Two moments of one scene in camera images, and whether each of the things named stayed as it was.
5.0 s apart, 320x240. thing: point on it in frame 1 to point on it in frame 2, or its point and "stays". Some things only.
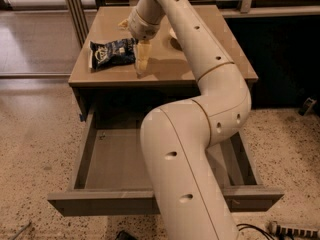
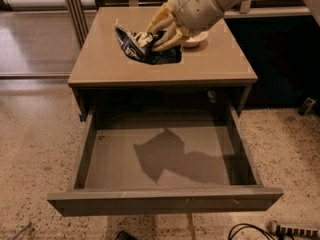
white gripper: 141,28 to 195,8
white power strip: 291,231 stays
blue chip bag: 112,54 to 140,46
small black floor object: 125,235 stays
